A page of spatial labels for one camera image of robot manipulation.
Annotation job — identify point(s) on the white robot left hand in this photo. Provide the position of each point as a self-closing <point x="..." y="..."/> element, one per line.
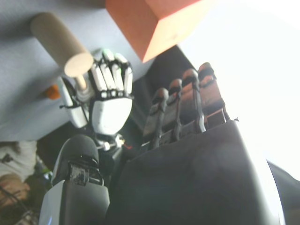
<point x="187" y="178"/>

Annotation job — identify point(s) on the wooden mallet with white grip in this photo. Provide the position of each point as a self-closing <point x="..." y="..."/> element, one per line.
<point x="56" y="39"/>

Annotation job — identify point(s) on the large orange cube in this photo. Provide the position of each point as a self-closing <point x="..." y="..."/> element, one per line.
<point x="133" y="23"/>

